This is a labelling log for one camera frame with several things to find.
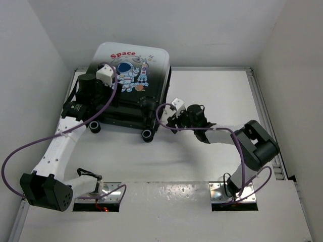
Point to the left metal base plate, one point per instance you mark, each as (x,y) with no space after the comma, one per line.
(111,193)

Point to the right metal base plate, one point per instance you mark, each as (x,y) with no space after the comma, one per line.
(218,195)

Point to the metal base plate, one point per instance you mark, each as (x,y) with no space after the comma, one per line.
(111,193)
(218,195)

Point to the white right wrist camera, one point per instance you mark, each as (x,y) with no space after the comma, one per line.
(177,105)

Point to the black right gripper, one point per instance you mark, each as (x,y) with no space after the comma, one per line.
(173,120)

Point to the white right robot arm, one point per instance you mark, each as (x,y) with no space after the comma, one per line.
(254,144)

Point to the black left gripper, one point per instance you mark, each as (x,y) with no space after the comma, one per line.
(108,89)

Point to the black white kids suitcase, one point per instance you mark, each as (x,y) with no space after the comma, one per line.
(143,75)

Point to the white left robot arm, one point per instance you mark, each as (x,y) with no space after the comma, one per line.
(46,186)

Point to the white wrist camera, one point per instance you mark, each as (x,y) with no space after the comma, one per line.
(105,74)
(177,105)

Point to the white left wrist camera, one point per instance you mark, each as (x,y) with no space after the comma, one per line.
(105,74)

